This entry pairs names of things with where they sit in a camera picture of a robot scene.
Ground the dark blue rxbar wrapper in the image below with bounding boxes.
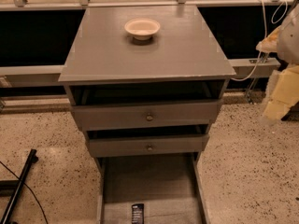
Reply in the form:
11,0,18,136
132,203,144,224

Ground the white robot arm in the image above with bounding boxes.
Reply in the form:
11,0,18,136
256,4,299,123

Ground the grey top drawer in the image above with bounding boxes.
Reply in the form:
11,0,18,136
72,100,222,131

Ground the brass top drawer knob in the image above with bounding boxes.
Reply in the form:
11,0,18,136
146,113,153,121

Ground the grey wooden drawer cabinet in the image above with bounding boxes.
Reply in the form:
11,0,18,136
58,4,236,174

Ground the grey middle drawer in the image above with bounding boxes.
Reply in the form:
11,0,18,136
88,134,209,158

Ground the grey open bottom drawer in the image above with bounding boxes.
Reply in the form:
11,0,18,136
96,153,210,224

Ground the white ceramic bowl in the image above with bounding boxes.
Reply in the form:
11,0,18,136
124,18,161,41

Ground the diagonal metal support rod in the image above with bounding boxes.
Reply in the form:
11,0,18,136
245,53,269,105

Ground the black metal stand bar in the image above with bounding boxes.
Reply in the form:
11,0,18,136
0,149,38,224

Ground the grey metal railing frame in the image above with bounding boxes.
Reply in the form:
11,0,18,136
0,0,299,89

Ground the white hanging cable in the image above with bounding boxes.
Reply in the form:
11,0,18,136
231,0,292,82

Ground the thin black floor cable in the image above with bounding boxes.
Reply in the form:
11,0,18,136
0,161,50,224

